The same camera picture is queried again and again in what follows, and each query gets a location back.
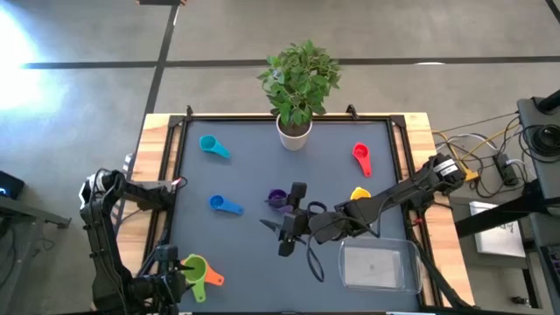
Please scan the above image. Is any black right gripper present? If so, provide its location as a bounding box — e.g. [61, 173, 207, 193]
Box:
[259, 182, 325, 258]

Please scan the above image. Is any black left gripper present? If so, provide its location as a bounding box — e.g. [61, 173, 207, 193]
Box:
[150, 245, 196, 315]

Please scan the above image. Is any lime green measuring cup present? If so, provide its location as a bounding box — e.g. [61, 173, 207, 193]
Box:
[180, 253, 210, 304]

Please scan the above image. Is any purple measuring cup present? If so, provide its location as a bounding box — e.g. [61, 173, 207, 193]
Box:
[264, 188, 295, 215]

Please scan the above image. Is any orange measuring cup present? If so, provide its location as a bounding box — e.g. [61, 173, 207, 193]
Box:
[180, 257, 226, 288]

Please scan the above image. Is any blue measuring cup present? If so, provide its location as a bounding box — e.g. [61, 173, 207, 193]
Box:
[208, 194, 246, 216]

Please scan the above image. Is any yellow measuring cup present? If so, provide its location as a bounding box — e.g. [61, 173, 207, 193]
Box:
[349, 186, 373, 202]

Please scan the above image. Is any teal measuring cup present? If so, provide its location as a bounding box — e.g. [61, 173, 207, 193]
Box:
[199, 134, 232, 159]

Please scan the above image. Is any red measuring cup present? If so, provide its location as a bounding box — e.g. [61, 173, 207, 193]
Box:
[351, 142, 374, 179]

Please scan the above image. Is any clear plastic basket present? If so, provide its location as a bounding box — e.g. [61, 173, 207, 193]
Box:
[337, 235, 424, 294]

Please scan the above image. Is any white plant pot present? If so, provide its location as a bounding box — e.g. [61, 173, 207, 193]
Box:
[275, 114, 314, 152]

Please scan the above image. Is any green leafy plant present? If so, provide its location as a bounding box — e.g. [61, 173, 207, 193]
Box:
[256, 39, 342, 128]

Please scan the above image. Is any black metal stand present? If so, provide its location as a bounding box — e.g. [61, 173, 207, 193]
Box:
[0, 194, 72, 315]

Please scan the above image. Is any black device with blue light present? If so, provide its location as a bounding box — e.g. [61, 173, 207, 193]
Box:
[0, 170, 26, 201]

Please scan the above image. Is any black stand beam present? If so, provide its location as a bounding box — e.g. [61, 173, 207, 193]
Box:
[454, 178, 560, 240]

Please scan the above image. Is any white paper sheet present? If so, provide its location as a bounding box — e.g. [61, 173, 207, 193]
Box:
[468, 200, 527, 259]

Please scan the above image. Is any black power strip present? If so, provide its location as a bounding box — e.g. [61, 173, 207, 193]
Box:
[493, 152, 521, 187]

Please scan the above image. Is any dark object with brown ends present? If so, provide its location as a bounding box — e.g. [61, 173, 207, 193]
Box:
[135, 0, 189, 7]

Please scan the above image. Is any grey equipment cart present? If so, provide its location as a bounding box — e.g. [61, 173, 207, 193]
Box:
[515, 89, 560, 202]

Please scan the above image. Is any dark keyboard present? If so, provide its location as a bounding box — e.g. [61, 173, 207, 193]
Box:
[540, 244, 560, 303]

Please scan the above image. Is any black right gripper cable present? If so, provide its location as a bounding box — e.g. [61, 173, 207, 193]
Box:
[304, 238, 327, 284]

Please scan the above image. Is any black table frame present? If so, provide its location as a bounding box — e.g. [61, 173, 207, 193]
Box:
[155, 114, 438, 314]

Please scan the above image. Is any yellow cable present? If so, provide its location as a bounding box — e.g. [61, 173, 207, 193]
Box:
[432, 122, 522, 183]

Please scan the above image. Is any thin black floor cable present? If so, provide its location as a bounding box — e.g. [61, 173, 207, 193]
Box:
[435, 112, 522, 135]

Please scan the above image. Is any coiled black cable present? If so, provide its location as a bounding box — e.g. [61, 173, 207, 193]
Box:
[520, 123, 560, 164]

